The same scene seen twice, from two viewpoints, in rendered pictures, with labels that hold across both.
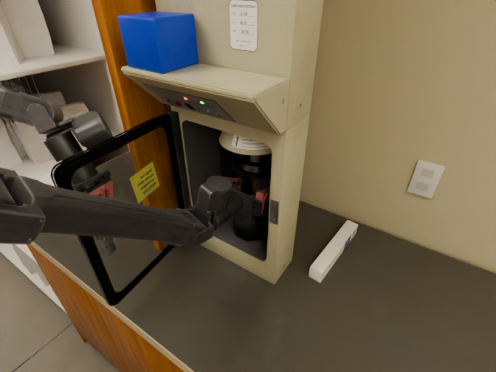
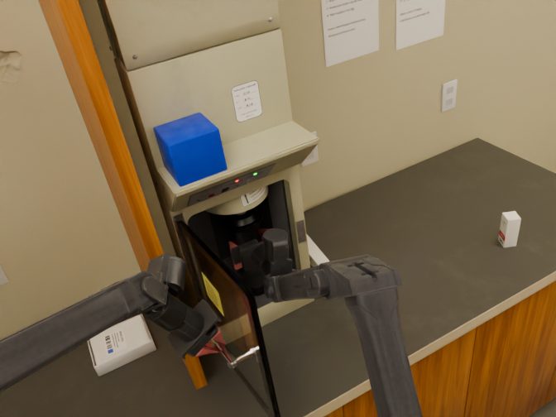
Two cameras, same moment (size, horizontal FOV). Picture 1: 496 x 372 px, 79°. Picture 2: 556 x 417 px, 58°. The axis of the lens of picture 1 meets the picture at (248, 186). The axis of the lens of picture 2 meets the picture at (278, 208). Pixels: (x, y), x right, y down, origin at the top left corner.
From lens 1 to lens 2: 90 cm
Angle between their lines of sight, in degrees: 46
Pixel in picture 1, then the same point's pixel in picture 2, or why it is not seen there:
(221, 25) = (226, 109)
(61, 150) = (179, 309)
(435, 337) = (405, 232)
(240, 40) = (246, 112)
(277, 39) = (277, 98)
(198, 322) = (323, 366)
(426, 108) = not seen: hidden behind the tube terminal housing
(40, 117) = (156, 289)
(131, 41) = (187, 160)
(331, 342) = not seen: hidden behind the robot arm
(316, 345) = not seen: hidden behind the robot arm
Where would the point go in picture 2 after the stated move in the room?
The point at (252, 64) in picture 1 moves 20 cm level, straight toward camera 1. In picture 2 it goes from (259, 125) to (346, 136)
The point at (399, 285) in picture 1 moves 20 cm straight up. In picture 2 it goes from (358, 228) to (356, 178)
